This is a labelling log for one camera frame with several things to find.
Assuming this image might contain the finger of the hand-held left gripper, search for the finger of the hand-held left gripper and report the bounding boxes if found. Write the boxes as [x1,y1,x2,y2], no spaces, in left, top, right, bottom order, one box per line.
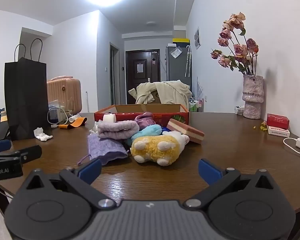
[0,139,12,153]
[13,145,43,165]

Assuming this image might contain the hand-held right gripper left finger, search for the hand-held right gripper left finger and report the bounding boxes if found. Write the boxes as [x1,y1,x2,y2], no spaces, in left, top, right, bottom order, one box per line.
[20,158,117,211]

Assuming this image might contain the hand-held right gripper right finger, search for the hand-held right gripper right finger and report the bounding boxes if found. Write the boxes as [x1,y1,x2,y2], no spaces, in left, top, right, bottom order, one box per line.
[183,158,281,210]

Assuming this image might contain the purple knit drawstring pouch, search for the purple knit drawstring pouch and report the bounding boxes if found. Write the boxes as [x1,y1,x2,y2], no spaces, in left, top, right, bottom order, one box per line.
[77,133,129,167]

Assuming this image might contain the pink striped cake sponge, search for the pink striped cake sponge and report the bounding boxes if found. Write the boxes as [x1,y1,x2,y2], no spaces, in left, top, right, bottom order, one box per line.
[166,118,205,145]

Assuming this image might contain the lavender towel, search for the lavender towel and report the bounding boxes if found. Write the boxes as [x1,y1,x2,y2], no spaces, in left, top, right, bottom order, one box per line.
[97,120,140,139]

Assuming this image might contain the yellow alpaca plush toy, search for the yellow alpaca plush toy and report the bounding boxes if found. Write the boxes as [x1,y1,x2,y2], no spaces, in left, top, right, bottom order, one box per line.
[130,130,190,167]

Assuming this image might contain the red cardboard box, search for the red cardboard box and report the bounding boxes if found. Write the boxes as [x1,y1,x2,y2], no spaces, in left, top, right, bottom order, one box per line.
[94,103,190,126]

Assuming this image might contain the light blue plush toy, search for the light blue plush toy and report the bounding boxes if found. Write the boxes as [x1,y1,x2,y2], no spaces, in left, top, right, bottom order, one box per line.
[131,125,162,143]

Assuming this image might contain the purple plush toy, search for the purple plush toy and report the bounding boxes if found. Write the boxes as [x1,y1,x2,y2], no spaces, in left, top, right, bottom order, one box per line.
[134,112,156,131]

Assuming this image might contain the crumpled white tissue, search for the crumpled white tissue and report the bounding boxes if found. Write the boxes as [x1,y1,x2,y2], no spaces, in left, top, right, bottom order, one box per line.
[33,127,53,141]

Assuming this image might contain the black paper bag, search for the black paper bag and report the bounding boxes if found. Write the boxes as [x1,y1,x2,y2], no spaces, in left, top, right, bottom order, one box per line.
[4,38,49,141]

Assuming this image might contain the green bottles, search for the green bottles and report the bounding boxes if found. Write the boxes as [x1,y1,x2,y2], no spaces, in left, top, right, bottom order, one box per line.
[189,97,204,112]

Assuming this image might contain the pink suitcase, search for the pink suitcase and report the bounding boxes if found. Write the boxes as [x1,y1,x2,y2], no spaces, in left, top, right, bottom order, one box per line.
[47,76,82,116]

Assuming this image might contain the scattered yellow petals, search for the scattered yellow petals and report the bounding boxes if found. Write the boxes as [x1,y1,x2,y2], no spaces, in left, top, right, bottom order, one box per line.
[252,121,268,132]

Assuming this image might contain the white flat box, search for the white flat box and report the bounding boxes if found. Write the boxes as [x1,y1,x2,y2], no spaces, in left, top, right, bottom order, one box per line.
[267,126,291,137]

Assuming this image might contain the red packet box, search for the red packet box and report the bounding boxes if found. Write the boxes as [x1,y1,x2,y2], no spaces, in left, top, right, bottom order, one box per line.
[266,113,290,130]

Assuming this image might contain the pink textured vase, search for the pink textured vase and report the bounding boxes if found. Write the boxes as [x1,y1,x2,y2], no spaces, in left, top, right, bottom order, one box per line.
[242,75,264,120]

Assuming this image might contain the beige coat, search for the beige coat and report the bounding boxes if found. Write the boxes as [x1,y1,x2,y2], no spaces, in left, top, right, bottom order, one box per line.
[128,80,193,105]

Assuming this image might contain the brown cardboard box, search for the brown cardboard box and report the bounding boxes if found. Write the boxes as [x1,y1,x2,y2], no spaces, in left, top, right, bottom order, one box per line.
[147,91,163,104]

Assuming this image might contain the grey refrigerator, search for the grey refrigerator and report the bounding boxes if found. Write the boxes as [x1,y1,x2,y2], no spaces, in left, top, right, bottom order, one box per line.
[165,45,192,86]

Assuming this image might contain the white folded umbrella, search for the white folded umbrella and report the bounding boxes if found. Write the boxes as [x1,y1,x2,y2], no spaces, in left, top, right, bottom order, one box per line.
[184,45,192,77]

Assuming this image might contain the dark brown door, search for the dark brown door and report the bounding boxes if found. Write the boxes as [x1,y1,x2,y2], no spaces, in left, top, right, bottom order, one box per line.
[125,50,161,91]

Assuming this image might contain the dried pink roses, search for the dried pink roses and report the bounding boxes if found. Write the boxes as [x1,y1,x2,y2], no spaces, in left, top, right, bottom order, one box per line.
[210,12,260,76]

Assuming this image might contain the orange strap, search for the orange strap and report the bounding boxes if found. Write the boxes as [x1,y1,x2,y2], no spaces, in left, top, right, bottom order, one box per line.
[58,117,88,130]

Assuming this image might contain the white cable with plastic bag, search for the white cable with plastic bag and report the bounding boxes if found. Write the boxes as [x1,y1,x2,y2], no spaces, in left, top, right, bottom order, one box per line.
[47,99,77,127]

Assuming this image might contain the white charger cable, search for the white charger cable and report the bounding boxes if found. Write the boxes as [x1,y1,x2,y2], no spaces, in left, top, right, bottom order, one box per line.
[283,137,300,168]

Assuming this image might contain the wall poster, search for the wall poster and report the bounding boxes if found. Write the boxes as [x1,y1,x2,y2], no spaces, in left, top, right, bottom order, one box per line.
[194,27,201,50]

